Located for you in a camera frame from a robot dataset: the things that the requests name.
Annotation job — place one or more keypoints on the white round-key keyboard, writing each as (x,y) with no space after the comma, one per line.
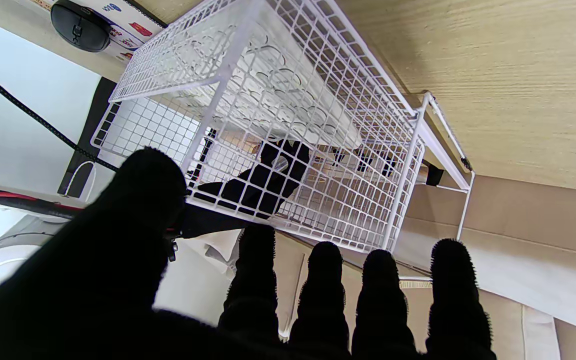
(318,125)

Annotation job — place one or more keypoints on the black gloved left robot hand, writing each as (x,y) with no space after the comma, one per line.
(93,280)

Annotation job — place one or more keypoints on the black computer mouse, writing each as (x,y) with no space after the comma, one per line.
(80,27)

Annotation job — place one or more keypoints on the printed white mouse pad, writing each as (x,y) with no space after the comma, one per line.
(133,30)

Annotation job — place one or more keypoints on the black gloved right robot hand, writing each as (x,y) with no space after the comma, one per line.
(263,185)

